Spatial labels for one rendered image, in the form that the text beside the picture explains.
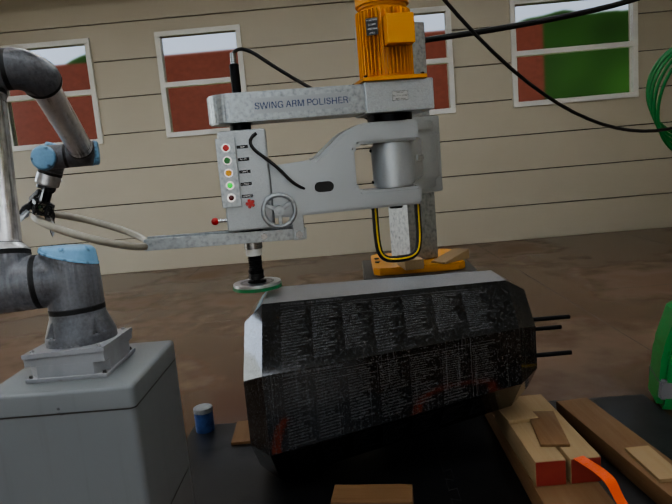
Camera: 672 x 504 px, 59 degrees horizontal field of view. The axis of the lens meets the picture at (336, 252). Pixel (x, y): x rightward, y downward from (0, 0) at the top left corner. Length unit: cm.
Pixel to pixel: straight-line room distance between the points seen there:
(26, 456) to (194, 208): 731
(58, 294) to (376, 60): 160
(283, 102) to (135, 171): 667
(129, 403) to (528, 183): 790
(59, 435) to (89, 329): 28
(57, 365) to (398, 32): 179
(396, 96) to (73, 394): 171
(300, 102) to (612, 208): 740
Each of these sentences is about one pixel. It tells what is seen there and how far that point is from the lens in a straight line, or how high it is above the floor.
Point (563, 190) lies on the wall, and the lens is 924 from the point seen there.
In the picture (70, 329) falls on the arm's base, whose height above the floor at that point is 98.
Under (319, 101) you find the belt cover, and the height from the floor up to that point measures 161.
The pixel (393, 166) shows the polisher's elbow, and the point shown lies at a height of 132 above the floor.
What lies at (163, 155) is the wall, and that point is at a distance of 899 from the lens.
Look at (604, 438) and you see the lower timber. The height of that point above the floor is 9.
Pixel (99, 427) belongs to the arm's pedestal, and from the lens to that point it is 171.
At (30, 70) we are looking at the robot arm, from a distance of 196.
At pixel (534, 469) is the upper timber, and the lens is 248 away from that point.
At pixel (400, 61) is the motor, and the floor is 175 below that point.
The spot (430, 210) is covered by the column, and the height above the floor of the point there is 105.
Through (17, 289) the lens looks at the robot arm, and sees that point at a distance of 180.
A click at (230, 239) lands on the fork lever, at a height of 107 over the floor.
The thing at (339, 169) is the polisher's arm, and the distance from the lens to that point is 259.
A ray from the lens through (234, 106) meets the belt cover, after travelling 256.
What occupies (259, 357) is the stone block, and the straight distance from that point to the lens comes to 242.
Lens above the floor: 137
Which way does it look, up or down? 9 degrees down
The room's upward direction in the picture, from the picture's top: 5 degrees counter-clockwise
